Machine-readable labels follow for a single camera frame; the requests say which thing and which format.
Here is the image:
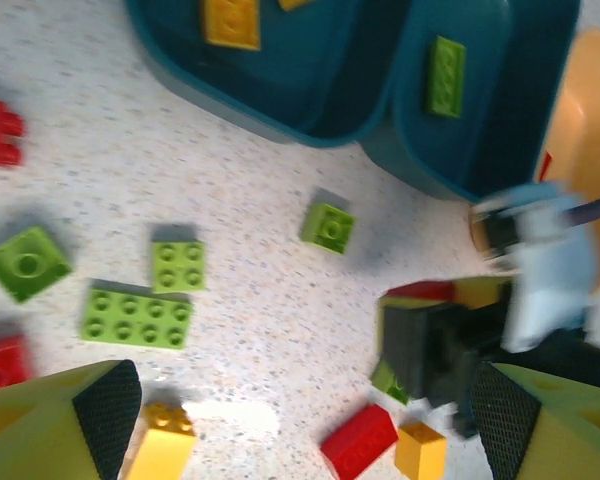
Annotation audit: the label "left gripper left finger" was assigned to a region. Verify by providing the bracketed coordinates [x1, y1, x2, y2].
[0, 358, 144, 480]

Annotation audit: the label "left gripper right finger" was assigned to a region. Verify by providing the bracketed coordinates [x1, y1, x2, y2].
[469, 360, 600, 480]

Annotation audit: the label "small green lego brick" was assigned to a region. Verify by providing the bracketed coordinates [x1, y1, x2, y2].
[150, 239, 208, 295]
[369, 360, 411, 406]
[299, 201, 357, 256]
[0, 225, 75, 305]

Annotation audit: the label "long red lego brick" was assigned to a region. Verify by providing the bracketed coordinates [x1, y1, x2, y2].
[385, 280, 456, 301]
[0, 333, 35, 395]
[319, 403, 400, 480]

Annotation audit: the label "yellow lego brick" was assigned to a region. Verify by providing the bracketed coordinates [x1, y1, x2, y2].
[393, 421, 449, 480]
[122, 402, 199, 480]
[452, 277, 511, 310]

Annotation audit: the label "teal plastic container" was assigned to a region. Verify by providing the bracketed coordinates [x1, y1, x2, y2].
[124, 0, 416, 150]
[362, 0, 581, 204]

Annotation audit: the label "green two-by-three lego brick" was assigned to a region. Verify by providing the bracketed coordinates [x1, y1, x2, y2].
[424, 35, 468, 120]

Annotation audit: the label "orange lego brick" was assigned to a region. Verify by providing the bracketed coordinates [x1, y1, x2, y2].
[201, 0, 262, 52]

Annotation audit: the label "green two-by-four lego brick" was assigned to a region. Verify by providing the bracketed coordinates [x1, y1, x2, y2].
[79, 287, 195, 350]

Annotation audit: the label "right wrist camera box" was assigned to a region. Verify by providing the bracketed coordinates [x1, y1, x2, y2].
[469, 180, 596, 354]

